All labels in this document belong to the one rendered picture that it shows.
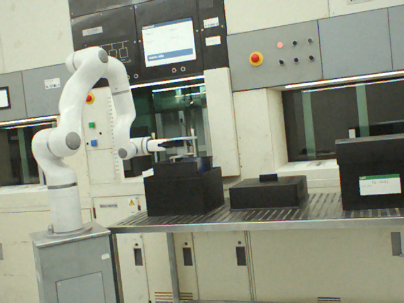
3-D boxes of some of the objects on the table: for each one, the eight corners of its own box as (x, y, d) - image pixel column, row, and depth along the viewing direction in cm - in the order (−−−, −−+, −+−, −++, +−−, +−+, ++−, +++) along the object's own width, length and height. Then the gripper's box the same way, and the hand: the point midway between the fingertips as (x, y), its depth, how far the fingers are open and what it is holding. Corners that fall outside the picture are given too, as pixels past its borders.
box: (341, 211, 176) (334, 143, 174) (340, 197, 203) (334, 139, 202) (424, 206, 168) (418, 136, 166) (412, 194, 195) (407, 132, 194)
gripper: (139, 138, 212) (177, 134, 205) (156, 136, 227) (191, 133, 220) (141, 155, 212) (178, 152, 205) (158, 152, 228) (193, 149, 221)
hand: (181, 142), depth 214 cm, fingers closed on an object, 4 cm apart
